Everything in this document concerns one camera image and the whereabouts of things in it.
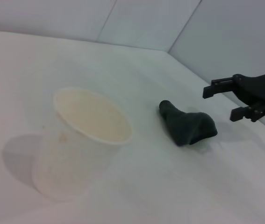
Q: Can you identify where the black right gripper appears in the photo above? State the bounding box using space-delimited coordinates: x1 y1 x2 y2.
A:
202 69 265 122

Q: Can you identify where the dark blue rag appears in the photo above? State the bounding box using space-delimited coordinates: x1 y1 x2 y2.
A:
158 99 218 147

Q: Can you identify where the white paper cup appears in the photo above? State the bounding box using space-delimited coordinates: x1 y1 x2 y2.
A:
31 86 133 203

